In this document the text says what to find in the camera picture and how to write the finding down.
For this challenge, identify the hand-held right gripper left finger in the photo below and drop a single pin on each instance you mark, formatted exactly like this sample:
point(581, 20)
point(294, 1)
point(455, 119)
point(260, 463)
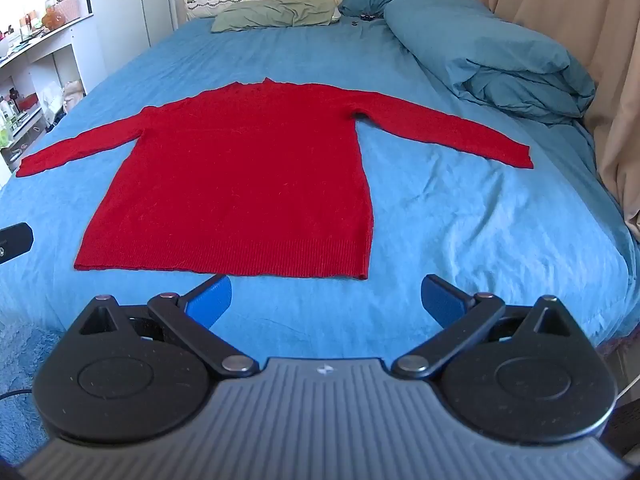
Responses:
point(212, 301)

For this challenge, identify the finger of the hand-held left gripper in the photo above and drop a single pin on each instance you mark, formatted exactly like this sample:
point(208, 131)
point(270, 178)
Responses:
point(14, 241)

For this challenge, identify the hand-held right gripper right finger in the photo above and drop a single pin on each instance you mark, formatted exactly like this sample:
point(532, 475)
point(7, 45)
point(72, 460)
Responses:
point(440, 301)

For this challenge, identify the red knit sweater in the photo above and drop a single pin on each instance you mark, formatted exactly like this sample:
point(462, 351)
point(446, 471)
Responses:
point(240, 180)

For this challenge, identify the blue bed sheet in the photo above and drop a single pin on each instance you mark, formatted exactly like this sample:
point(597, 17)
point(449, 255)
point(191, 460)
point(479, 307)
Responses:
point(480, 220)

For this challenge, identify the blue fluffy rug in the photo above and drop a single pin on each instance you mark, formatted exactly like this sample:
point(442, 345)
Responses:
point(25, 355)

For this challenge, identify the red box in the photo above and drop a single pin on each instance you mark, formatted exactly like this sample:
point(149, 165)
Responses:
point(28, 103)

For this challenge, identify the white shelf unit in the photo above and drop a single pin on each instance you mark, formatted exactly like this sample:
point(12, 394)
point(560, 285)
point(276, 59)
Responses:
point(42, 67)

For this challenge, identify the orange jar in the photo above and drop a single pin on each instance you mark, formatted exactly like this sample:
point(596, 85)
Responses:
point(52, 18)

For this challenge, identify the pink woven basket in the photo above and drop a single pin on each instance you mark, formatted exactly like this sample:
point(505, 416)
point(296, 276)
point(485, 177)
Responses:
point(69, 10)

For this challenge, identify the blue duvet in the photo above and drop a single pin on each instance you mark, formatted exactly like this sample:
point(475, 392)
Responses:
point(495, 60)

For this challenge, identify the white wardrobe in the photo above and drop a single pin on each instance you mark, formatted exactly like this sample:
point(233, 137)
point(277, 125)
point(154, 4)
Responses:
point(132, 15)

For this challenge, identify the small black object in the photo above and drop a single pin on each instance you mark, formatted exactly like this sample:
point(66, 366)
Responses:
point(358, 20)

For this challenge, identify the green pillow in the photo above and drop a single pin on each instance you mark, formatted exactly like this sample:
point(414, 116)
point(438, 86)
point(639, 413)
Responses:
point(272, 14)

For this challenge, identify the beige curtain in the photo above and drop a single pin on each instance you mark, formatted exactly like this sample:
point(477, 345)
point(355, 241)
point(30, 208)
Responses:
point(565, 5)

